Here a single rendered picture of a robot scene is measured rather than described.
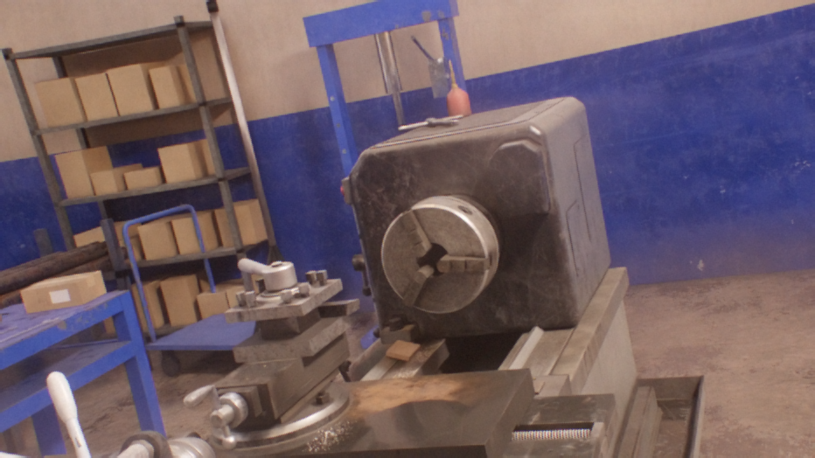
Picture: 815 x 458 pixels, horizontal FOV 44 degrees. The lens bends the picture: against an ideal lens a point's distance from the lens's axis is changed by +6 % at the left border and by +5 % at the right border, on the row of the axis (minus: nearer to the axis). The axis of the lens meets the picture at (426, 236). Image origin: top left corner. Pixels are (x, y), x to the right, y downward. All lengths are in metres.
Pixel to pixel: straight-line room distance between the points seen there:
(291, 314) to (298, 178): 4.42
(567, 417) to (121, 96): 4.89
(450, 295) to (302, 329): 0.41
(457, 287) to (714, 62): 3.52
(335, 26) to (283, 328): 3.65
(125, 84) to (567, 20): 2.66
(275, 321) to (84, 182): 4.74
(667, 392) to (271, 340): 1.48
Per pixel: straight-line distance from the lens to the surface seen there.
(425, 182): 2.28
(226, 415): 1.67
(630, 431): 2.63
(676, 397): 2.98
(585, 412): 1.71
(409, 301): 2.12
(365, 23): 5.29
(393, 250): 2.12
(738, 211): 5.54
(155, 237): 6.29
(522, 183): 2.16
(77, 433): 1.06
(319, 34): 5.40
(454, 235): 2.06
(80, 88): 6.43
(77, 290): 3.92
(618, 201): 5.58
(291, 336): 1.83
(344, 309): 1.88
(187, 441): 1.24
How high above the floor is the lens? 1.52
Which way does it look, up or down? 11 degrees down
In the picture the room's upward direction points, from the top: 12 degrees counter-clockwise
